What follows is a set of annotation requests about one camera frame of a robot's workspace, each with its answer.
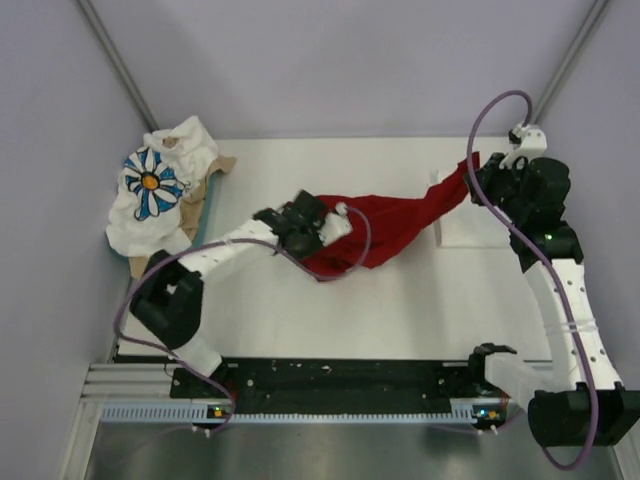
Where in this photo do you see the teal plastic bin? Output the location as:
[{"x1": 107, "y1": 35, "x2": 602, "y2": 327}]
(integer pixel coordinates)
[{"x1": 111, "y1": 170, "x2": 221, "y2": 277}]

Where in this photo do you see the white flower print t shirt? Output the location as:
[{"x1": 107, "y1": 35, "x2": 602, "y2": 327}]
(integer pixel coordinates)
[{"x1": 106, "y1": 147, "x2": 191, "y2": 258}]

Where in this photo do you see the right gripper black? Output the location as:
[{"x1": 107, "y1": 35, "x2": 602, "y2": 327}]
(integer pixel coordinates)
[{"x1": 465, "y1": 153, "x2": 530, "y2": 222}]

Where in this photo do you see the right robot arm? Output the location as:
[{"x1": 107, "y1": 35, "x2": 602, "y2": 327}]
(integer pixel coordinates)
[{"x1": 466, "y1": 153, "x2": 639, "y2": 448}]

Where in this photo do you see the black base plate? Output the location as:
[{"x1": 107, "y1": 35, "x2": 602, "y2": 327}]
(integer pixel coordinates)
[{"x1": 211, "y1": 357, "x2": 507, "y2": 415}]

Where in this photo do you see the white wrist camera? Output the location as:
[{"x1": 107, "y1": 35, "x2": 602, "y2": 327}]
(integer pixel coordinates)
[
  {"x1": 318, "y1": 202, "x2": 353, "y2": 247},
  {"x1": 500, "y1": 123, "x2": 548, "y2": 169}
]

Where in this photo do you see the grey slotted cable duct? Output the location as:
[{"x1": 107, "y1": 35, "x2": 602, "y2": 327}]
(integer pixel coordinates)
[{"x1": 100, "y1": 399, "x2": 506, "y2": 428}]

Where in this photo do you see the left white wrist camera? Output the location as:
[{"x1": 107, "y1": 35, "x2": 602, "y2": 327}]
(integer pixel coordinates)
[{"x1": 318, "y1": 202, "x2": 353, "y2": 247}]

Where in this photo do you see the aluminium frame post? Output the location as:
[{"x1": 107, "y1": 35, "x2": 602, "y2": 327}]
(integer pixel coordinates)
[
  {"x1": 74, "y1": 0, "x2": 159, "y2": 132},
  {"x1": 520, "y1": 0, "x2": 614, "y2": 125}
]

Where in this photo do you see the tan t shirt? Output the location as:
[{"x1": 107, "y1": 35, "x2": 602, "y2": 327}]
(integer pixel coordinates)
[{"x1": 126, "y1": 130, "x2": 236, "y2": 279}]

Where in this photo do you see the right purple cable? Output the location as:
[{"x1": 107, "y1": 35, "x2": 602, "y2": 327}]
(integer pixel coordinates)
[{"x1": 465, "y1": 89, "x2": 599, "y2": 470}]

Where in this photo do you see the left aluminium frame post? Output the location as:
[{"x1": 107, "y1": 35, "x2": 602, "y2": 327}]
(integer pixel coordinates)
[{"x1": 74, "y1": 0, "x2": 159, "y2": 132}]

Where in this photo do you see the red t shirt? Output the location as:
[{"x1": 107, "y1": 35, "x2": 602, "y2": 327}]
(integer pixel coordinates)
[{"x1": 302, "y1": 161, "x2": 469, "y2": 276}]

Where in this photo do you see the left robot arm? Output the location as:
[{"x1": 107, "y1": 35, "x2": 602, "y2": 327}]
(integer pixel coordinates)
[{"x1": 129, "y1": 190, "x2": 331, "y2": 397}]

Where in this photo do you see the white crumpled t shirt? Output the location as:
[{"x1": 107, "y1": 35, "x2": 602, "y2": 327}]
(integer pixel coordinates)
[{"x1": 143, "y1": 115, "x2": 219, "y2": 189}]

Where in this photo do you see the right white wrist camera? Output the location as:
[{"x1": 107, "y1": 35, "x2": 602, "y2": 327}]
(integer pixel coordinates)
[{"x1": 500, "y1": 123, "x2": 548, "y2": 169}]

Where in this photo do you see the right aluminium frame post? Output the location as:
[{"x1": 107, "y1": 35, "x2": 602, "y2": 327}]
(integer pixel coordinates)
[{"x1": 520, "y1": 0, "x2": 614, "y2": 125}]

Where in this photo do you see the folded white t shirt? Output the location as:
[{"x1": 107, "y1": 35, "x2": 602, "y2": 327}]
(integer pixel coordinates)
[{"x1": 430, "y1": 194, "x2": 509, "y2": 249}]

